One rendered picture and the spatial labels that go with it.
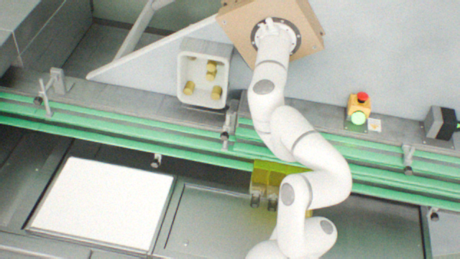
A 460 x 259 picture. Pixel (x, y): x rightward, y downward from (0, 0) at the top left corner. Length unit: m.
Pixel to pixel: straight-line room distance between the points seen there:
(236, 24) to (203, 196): 0.64
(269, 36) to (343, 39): 0.28
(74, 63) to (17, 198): 0.76
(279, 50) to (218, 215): 0.65
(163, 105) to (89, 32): 0.87
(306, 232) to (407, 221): 0.86
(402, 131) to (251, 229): 0.62
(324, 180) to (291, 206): 0.10
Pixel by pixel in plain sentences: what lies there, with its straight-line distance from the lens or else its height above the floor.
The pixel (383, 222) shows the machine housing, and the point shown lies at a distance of 1.90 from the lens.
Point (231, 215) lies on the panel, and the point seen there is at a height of 1.11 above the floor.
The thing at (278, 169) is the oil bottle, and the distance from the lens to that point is 1.69.
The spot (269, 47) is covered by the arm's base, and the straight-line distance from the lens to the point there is 1.41.
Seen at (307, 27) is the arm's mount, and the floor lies 0.85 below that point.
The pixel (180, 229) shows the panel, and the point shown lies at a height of 1.20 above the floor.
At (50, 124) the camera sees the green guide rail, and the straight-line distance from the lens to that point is 1.95.
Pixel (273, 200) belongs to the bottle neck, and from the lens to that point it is 1.62.
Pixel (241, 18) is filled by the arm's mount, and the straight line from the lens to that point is 1.49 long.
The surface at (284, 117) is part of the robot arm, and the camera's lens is 1.21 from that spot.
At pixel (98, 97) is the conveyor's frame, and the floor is 0.84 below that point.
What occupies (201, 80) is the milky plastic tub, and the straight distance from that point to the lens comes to 1.77.
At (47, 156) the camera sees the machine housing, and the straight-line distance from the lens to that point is 2.01.
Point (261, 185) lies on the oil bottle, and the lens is 1.64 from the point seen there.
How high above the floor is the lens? 2.10
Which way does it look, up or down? 45 degrees down
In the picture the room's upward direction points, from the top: 166 degrees counter-clockwise
